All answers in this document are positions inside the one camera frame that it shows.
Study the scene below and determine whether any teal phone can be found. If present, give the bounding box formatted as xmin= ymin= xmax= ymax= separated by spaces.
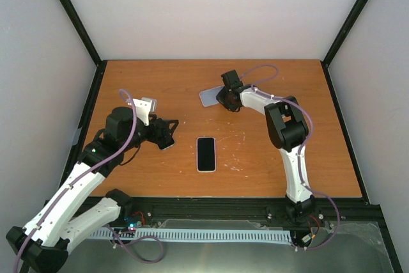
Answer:
xmin=158 ymin=139 xmax=175 ymax=150

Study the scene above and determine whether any lavender phone case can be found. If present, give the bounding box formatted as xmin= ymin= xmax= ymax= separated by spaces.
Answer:
xmin=199 ymin=86 xmax=223 ymax=107

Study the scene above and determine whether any white-edged black phone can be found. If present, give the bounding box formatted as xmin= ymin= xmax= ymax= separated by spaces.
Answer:
xmin=196 ymin=137 xmax=217 ymax=173

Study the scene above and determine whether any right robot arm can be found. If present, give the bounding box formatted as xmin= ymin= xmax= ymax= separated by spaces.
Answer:
xmin=216 ymin=70 xmax=314 ymax=224

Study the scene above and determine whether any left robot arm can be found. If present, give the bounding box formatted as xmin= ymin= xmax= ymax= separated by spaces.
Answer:
xmin=6 ymin=107 xmax=179 ymax=272

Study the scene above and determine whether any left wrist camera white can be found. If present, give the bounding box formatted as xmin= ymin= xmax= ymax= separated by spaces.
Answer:
xmin=126 ymin=97 xmax=157 ymax=126

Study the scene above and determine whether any light blue cable duct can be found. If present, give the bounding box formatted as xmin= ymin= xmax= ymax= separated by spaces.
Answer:
xmin=89 ymin=228 xmax=293 ymax=244

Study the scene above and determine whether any black aluminium frame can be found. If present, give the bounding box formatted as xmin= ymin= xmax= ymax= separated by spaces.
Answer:
xmin=59 ymin=0 xmax=401 ymax=272

